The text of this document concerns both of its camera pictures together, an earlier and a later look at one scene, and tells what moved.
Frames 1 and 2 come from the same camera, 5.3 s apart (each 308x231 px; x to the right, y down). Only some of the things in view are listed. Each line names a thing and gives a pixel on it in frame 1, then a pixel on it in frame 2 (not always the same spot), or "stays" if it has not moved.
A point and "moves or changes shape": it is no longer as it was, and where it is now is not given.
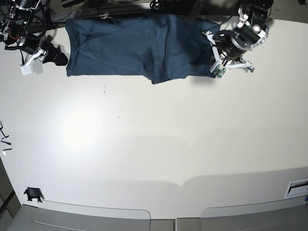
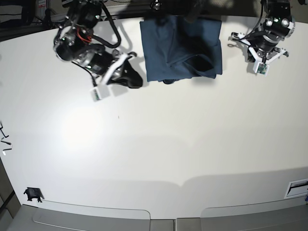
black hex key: (2, 131) stays
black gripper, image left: (30, 44) → (97, 59)
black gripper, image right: (232, 46) → (264, 43)
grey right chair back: (291, 215) stays
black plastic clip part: (34, 192) stays
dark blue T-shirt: (166, 47) moves or changes shape
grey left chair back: (52, 216) stays
